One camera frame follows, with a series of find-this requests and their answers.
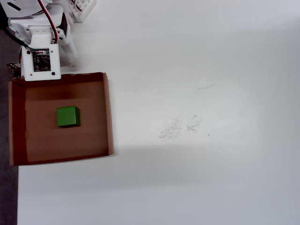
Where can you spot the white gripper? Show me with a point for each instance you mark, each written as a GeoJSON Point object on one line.
{"type": "Point", "coordinates": [69, 52]}

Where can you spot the green cube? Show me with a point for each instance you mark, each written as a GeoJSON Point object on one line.
{"type": "Point", "coordinates": [68, 117]}

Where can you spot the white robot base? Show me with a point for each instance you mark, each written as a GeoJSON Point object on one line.
{"type": "Point", "coordinates": [83, 11]}

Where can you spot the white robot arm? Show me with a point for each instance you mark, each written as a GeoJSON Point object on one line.
{"type": "Point", "coordinates": [25, 9]}

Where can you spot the brown cardboard box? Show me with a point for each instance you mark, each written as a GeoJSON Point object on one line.
{"type": "Point", "coordinates": [65, 145]}

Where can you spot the small circuit board with connectors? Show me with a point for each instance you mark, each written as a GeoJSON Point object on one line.
{"type": "Point", "coordinates": [14, 69]}

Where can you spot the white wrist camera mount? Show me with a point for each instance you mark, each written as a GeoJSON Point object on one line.
{"type": "Point", "coordinates": [39, 75]}

